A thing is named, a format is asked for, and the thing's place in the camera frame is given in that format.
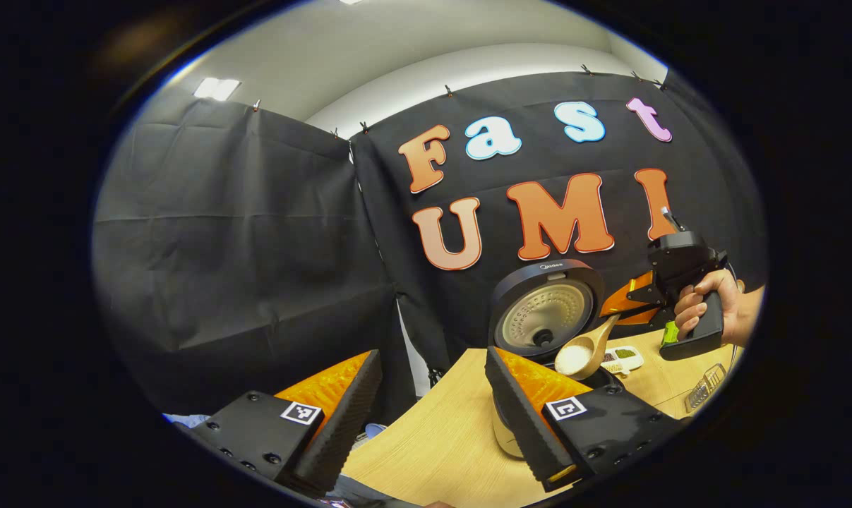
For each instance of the wooden spoon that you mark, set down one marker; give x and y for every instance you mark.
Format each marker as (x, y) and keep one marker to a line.
(595, 349)

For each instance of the white rice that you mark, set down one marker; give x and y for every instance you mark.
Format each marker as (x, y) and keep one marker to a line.
(574, 358)

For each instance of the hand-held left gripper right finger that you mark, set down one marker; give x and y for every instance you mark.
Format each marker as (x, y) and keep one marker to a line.
(516, 423)

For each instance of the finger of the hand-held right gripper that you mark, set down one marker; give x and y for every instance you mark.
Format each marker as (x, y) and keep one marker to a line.
(630, 296)
(644, 317)

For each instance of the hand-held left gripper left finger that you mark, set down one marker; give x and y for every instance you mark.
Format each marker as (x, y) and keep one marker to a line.
(348, 423)

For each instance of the ceiling light panel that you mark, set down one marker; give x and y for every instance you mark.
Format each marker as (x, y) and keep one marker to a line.
(216, 88)

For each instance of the dark grey rice cooker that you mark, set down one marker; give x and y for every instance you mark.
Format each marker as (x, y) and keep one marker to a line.
(546, 310)

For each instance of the white divided bean dish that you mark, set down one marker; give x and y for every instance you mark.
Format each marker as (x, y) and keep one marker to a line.
(625, 356)

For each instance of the green label drink bottle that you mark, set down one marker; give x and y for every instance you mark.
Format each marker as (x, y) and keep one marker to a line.
(670, 333)

